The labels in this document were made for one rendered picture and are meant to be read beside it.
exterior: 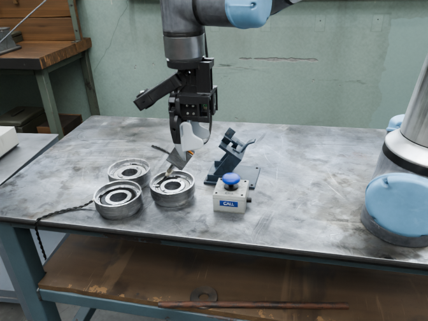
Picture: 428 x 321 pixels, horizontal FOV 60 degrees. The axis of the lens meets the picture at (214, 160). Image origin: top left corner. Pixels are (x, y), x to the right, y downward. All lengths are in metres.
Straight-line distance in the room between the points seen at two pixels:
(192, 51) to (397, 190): 0.40
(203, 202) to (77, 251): 0.48
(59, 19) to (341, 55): 1.72
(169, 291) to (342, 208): 0.48
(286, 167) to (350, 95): 1.49
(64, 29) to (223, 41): 1.00
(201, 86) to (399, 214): 0.40
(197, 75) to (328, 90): 1.77
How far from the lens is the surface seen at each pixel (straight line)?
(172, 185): 0.90
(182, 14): 0.67
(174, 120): 0.72
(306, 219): 0.82
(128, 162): 1.00
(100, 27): 2.63
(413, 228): 0.63
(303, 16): 2.32
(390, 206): 0.61
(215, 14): 0.63
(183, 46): 0.68
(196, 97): 0.70
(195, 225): 0.80
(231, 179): 0.80
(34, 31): 2.75
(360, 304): 1.02
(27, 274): 1.11
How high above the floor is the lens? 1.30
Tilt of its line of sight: 29 degrees down
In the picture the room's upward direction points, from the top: 2 degrees counter-clockwise
